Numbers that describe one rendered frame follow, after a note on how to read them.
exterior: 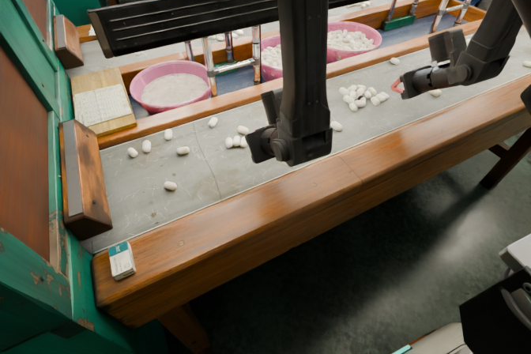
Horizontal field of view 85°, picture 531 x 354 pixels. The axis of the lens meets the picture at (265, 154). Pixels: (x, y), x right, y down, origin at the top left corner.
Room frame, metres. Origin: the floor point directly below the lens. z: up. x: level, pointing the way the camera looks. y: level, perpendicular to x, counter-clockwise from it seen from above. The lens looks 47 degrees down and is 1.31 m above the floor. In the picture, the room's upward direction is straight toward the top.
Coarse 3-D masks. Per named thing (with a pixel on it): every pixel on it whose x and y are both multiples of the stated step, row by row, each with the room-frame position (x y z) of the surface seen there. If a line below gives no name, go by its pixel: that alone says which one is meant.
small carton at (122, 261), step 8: (112, 248) 0.24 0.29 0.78; (120, 248) 0.24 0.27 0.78; (128, 248) 0.24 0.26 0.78; (112, 256) 0.23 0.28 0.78; (120, 256) 0.23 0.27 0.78; (128, 256) 0.23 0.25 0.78; (112, 264) 0.21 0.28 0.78; (120, 264) 0.21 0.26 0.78; (128, 264) 0.21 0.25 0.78; (112, 272) 0.20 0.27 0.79; (120, 272) 0.20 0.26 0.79; (128, 272) 0.20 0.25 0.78
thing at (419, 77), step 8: (416, 72) 0.67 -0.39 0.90; (424, 72) 0.64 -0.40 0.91; (400, 80) 0.66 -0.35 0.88; (408, 80) 0.65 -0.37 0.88; (416, 80) 0.64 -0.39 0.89; (424, 80) 0.62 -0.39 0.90; (408, 88) 0.64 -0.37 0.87; (416, 88) 0.64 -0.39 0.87; (424, 88) 0.62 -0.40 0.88; (432, 88) 0.61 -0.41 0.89; (408, 96) 0.62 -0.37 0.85
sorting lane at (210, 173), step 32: (384, 64) 0.98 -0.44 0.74; (416, 64) 0.98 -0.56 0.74; (512, 64) 0.98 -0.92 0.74; (416, 96) 0.78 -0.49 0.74; (448, 96) 0.78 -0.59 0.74; (192, 128) 0.63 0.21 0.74; (224, 128) 0.63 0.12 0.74; (256, 128) 0.63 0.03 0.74; (352, 128) 0.63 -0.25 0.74; (384, 128) 0.63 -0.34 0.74; (128, 160) 0.50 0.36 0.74; (160, 160) 0.50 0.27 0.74; (192, 160) 0.50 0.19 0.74; (224, 160) 0.50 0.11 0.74; (128, 192) 0.40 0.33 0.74; (160, 192) 0.40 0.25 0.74; (192, 192) 0.40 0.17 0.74; (224, 192) 0.40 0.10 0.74; (128, 224) 0.32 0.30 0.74; (160, 224) 0.31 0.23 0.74
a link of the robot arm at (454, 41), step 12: (432, 36) 0.65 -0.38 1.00; (444, 36) 0.64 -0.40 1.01; (456, 36) 0.62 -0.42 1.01; (432, 48) 0.64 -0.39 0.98; (444, 48) 0.62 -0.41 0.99; (456, 48) 0.60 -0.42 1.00; (432, 60) 0.63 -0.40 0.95; (456, 60) 0.59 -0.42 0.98; (456, 72) 0.55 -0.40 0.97; (468, 72) 0.53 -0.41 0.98
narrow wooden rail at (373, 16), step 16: (432, 0) 1.57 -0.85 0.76; (336, 16) 1.35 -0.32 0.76; (352, 16) 1.35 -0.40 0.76; (368, 16) 1.38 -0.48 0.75; (384, 16) 1.43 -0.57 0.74; (400, 16) 1.48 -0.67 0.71; (416, 16) 1.53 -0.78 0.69; (272, 32) 1.18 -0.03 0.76; (224, 48) 1.05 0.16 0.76; (240, 48) 1.08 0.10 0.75; (128, 64) 0.94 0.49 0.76; (144, 64) 0.94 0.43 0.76; (176, 64) 0.96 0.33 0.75; (128, 80) 0.88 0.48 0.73
